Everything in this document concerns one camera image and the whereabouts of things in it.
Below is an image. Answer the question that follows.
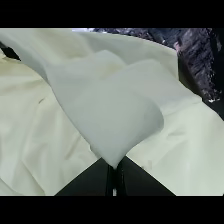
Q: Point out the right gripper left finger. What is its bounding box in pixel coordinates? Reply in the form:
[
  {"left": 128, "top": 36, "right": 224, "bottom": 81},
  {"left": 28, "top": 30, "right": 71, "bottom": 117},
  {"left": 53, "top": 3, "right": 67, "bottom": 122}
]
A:
[{"left": 54, "top": 156, "right": 117, "bottom": 197}]

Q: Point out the cream shirt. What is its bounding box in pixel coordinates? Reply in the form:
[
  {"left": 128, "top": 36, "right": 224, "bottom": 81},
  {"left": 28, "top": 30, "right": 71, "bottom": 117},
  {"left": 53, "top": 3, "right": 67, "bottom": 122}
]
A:
[{"left": 0, "top": 28, "right": 224, "bottom": 197}]

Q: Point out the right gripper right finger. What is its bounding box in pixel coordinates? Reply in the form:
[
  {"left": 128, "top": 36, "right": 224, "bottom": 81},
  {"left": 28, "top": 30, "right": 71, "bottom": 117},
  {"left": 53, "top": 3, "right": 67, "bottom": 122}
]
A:
[{"left": 116, "top": 155, "right": 177, "bottom": 197}]

